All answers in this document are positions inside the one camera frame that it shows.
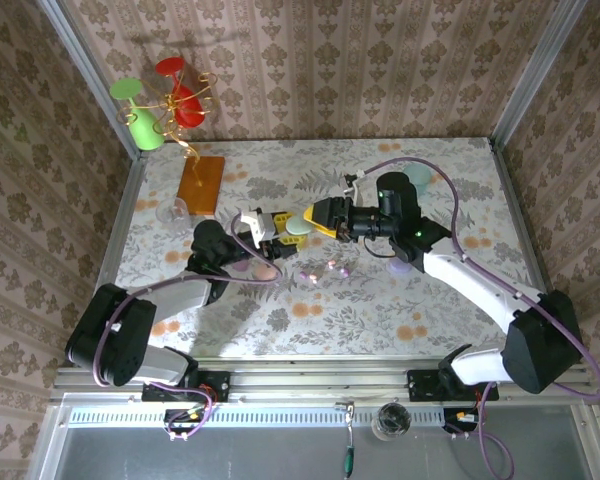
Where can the mint earbud charging case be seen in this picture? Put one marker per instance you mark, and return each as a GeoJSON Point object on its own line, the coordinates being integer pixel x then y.
{"type": "Point", "coordinates": [298, 226]}

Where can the pink earbud charging case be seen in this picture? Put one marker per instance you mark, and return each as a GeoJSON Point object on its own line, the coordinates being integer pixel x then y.
{"type": "Point", "coordinates": [241, 267]}

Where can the orange earbud charging case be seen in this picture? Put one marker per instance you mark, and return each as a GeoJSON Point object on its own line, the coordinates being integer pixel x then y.
{"type": "Point", "coordinates": [265, 274]}

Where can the purple earbud charging case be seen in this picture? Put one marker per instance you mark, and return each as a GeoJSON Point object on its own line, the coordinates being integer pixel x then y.
{"type": "Point", "coordinates": [399, 267]}

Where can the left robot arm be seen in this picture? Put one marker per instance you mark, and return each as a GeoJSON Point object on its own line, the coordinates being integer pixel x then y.
{"type": "Point", "coordinates": [110, 340]}

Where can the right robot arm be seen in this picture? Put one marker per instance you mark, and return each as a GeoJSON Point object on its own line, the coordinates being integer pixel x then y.
{"type": "Point", "coordinates": [470, 280]}

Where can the teal plastic cup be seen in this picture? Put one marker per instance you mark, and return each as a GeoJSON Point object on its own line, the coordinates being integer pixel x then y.
{"type": "Point", "coordinates": [422, 175]}

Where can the orange wooden rack base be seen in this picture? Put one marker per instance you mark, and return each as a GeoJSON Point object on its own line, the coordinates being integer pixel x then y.
{"type": "Point", "coordinates": [202, 200]}

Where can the clear wine glass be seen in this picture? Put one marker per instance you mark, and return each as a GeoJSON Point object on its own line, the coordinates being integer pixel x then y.
{"type": "Point", "coordinates": [172, 210]}

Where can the green plastic wine glass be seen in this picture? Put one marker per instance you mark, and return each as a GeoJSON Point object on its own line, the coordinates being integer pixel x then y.
{"type": "Point", "coordinates": [147, 132]}

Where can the red plastic wine glass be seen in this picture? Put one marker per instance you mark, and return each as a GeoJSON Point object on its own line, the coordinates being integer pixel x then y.
{"type": "Point", "coordinates": [187, 112]}

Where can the black power connector box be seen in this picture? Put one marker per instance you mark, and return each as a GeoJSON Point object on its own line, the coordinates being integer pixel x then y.
{"type": "Point", "coordinates": [452, 425]}
{"type": "Point", "coordinates": [177, 417]}

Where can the clear glass jar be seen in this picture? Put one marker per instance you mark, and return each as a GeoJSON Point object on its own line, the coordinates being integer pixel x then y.
{"type": "Point", "coordinates": [394, 421]}

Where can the grey metal shelf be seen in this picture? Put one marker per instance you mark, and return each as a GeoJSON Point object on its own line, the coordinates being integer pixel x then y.
{"type": "Point", "coordinates": [260, 455]}

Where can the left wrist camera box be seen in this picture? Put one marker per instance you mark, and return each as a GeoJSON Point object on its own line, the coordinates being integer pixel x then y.
{"type": "Point", "coordinates": [260, 225]}

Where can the aluminium table side rail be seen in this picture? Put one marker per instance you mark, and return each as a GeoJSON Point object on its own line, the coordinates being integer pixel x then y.
{"type": "Point", "coordinates": [521, 225]}
{"type": "Point", "coordinates": [114, 240]}

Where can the aluminium front frame rail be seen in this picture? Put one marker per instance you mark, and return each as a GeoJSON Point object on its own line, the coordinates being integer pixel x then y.
{"type": "Point", "coordinates": [320, 380]}

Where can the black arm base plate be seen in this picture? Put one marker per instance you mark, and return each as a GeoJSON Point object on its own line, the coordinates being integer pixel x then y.
{"type": "Point", "coordinates": [215, 387]}
{"type": "Point", "coordinates": [422, 387]}

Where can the aluminium corner post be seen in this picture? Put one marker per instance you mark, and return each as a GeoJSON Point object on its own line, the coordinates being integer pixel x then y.
{"type": "Point", "coordinates": [539, 70]}
{"type": "Point", "coordinates": [88, 70]}

